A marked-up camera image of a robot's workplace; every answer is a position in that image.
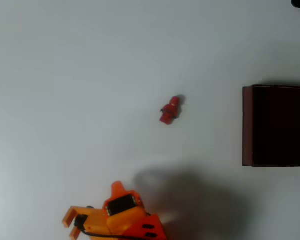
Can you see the light orange gripper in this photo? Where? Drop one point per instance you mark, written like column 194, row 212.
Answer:
column 122, row 203

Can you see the red toy minifigure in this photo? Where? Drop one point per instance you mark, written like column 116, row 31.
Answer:
column 170, row 111

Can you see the dark brown open box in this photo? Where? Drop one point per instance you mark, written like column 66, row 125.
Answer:
column 277, row 125

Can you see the small black camera module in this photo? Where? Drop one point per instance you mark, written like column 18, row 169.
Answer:
column 80, row 220

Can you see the light orange two-prong camera bracket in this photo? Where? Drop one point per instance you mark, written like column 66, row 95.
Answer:
column 69, row 212

